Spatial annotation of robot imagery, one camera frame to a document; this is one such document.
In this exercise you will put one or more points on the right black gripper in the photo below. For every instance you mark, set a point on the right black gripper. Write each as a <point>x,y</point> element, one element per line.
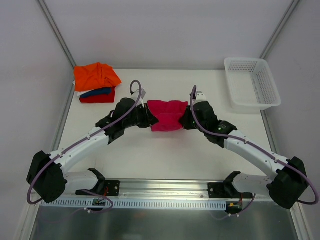
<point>188,117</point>

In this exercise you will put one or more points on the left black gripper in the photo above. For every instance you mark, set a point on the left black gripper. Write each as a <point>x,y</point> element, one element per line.
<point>145,116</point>

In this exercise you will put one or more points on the magenta t shirt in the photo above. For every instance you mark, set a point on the magenta t shirt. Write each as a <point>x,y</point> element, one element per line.
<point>168,114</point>

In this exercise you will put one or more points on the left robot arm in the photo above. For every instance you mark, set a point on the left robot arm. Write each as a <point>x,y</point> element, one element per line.
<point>49,174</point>

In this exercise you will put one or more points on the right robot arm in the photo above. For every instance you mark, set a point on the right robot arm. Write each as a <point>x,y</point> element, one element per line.
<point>284,180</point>

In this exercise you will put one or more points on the red folded t shirt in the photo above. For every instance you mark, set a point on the red folded t shirt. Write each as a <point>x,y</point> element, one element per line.
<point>99,98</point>

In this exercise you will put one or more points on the blue folded t shirt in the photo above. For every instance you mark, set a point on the blue folded t shirt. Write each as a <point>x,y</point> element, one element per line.
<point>100,91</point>

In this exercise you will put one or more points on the orange folded t shirt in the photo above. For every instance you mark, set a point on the orange folded t shirt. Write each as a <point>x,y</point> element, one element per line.
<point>95,76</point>

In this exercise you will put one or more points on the white plastic basket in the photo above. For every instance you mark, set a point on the white plastic basket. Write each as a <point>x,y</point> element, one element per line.
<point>251,85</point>

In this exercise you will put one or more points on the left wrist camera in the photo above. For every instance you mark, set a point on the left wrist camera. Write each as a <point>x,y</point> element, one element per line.
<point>138,96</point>

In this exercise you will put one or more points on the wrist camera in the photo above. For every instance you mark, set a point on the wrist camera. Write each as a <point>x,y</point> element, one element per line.
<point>138,96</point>
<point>198,97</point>

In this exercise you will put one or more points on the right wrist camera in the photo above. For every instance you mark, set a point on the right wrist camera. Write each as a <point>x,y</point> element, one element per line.
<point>198,97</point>

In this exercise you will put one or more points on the aluminium mounting rail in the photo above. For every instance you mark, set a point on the aluminium mounting rail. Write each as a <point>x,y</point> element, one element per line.
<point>167,189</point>

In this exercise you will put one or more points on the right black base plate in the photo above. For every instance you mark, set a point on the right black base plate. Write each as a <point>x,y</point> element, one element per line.
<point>224,190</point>

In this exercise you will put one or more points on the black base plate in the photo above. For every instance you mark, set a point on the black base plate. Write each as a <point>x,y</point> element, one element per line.
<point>224,190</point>
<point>106,188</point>

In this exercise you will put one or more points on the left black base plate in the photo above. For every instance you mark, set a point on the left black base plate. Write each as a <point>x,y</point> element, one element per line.
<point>106,188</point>

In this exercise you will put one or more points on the white slotted cable duct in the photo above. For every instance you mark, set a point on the white slotted cable duct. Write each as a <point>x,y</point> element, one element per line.
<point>153,204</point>

